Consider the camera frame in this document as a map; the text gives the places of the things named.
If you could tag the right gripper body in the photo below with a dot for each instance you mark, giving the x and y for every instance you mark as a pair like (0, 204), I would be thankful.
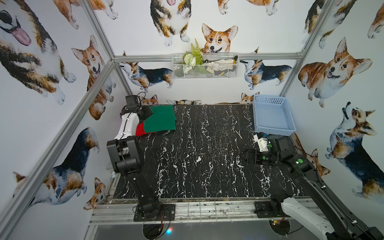
(260, 157)

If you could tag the aluminium front rail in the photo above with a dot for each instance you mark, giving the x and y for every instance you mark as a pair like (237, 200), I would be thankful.
(186, 212)

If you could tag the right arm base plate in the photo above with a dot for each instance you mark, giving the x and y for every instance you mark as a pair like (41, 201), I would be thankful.
(268, 209)

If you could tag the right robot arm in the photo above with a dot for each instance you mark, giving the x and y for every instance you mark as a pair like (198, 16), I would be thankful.
(339, 222)

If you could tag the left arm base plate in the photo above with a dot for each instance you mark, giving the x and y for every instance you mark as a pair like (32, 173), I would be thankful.
(169, 211)

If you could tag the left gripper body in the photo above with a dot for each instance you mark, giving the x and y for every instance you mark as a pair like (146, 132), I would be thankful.
(139, 111)

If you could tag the aluminium frame left bar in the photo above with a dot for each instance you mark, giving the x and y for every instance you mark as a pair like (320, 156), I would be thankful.
(12, 214)

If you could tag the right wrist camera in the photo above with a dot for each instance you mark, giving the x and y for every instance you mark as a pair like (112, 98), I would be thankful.
(262, 142)

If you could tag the white wire wall basket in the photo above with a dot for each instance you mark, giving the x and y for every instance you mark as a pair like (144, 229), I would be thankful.
(199, 71)

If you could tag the green t-shirt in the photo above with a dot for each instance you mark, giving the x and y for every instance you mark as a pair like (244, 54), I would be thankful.
(162, 119)

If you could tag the folded red t-shirt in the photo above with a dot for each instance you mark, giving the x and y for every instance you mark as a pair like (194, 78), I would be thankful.
(140, 130)

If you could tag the aluminium frame back bar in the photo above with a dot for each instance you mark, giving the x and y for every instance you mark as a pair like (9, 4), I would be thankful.
(241, 56)

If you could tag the aluminium frame bar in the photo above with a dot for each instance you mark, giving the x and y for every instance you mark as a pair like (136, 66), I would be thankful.
(241, 56)
(12, 214)

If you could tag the cream cloth items in basket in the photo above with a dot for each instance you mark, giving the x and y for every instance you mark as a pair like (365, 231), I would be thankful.
(222, 67)

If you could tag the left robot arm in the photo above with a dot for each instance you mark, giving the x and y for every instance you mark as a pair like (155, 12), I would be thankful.
(127, 156)

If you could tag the light blue plastic basket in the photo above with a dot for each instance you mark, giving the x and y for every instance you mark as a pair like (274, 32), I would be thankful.
(272, 115)

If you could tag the green fern plant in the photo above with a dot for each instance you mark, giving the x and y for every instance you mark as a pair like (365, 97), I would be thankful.
(193, 58)

